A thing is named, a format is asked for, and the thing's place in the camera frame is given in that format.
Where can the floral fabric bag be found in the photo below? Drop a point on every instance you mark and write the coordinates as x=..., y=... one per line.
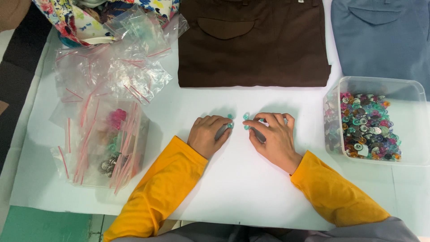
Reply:
x=77, y=20

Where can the heap of colourful buttons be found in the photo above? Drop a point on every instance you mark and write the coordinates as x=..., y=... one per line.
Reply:
x=369, y=127

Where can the black cloth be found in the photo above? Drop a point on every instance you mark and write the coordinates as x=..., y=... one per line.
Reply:
x=16, y=74

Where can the blue folded garment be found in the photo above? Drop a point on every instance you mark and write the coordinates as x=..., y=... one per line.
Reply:
x=383, y=43

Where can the pile of empty zip bags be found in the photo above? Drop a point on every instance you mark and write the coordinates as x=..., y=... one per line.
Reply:
x=114, y=67

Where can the clear plastic button tub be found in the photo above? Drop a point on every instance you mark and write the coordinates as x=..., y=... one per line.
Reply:
x=410, y=100

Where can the clear tub of filled bags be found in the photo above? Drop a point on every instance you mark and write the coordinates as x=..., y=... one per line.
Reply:
x=107, y=144

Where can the person's grey clothing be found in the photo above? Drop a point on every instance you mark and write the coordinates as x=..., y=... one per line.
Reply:
x=268, y=233

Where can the brown object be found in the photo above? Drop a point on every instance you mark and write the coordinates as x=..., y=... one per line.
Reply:
x=13, y=13

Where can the white table cover sheet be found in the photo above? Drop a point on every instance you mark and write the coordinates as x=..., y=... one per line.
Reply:
x=242, y=188

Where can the brown folded garment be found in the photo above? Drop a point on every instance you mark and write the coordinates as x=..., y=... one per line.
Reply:
x=252, y=60

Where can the person's left hand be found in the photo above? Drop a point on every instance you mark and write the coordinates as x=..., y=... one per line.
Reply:
x=203, y=134

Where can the person's right hand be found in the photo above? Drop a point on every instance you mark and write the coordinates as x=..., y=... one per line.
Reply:
x=277, y=144

